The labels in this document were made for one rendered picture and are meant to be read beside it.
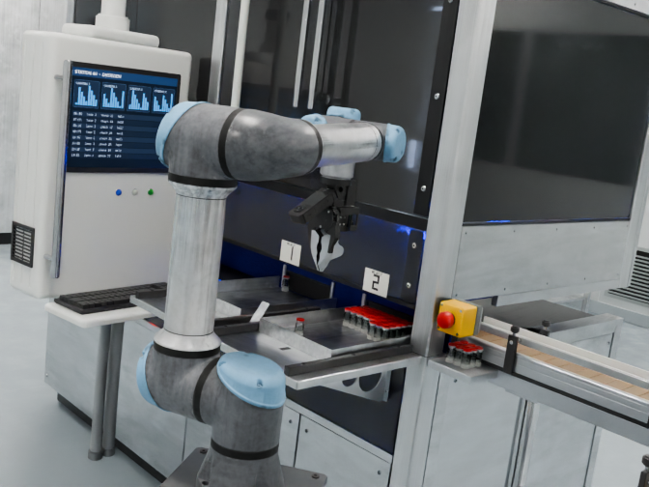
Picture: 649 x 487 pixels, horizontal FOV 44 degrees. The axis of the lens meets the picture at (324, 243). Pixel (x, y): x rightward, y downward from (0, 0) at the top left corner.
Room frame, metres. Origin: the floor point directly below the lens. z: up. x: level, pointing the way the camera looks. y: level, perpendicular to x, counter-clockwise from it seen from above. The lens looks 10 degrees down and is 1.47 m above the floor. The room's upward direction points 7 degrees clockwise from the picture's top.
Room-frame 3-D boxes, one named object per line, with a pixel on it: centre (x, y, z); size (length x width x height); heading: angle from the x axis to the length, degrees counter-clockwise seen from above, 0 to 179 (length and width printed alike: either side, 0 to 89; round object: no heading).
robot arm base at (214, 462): (1.29, 0.09, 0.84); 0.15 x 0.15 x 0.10
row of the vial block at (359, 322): (2.01, -0.14, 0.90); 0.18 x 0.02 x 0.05; 44
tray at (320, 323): (1.95, -0.08, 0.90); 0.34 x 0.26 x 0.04; 134
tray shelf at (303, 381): (2.03, 0.09, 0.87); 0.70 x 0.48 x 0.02; 44
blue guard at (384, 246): (2.62, 0.44, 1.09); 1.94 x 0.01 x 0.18; 44
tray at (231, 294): (2.20, 0.16, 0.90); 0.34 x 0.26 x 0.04; 134
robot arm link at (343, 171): (1.79, -0.01, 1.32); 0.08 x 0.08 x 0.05
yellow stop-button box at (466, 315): (1.86, -0.34, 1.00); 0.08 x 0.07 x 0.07; 134
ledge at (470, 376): (1.87, -0.38, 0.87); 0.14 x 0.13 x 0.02; 134
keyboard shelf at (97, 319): (2.33, 0.58, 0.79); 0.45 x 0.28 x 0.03; 141
